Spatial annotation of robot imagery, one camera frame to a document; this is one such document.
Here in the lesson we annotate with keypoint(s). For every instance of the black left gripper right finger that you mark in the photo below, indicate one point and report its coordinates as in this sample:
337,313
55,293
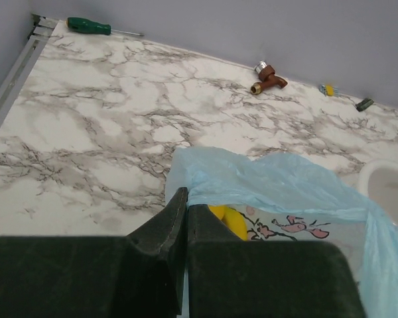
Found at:
230,277

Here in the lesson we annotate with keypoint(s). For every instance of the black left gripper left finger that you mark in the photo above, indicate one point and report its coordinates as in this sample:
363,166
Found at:
137,275

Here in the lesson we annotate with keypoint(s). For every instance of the yellow fake banana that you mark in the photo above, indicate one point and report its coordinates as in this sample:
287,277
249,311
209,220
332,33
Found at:
232,219

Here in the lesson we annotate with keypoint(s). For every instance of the light blue plastic bag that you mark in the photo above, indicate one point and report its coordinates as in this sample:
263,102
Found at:
289,184

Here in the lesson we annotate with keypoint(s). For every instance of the white plastic basket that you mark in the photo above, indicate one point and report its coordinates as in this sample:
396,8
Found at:
378,180

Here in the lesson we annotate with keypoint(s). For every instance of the brown brass tap fitting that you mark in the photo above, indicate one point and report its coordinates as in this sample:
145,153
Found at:
267,79

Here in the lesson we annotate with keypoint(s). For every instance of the yellow hex key set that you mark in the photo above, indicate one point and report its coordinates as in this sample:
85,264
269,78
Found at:
328,90

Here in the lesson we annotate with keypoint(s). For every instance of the small dark metal tool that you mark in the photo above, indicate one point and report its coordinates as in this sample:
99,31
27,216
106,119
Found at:
364,104

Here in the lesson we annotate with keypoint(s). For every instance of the green handled screwdriver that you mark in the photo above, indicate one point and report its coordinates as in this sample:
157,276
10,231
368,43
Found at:
86,26

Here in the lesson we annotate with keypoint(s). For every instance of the aluminium frame rail left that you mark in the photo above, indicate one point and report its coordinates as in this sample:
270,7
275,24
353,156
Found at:
15,79

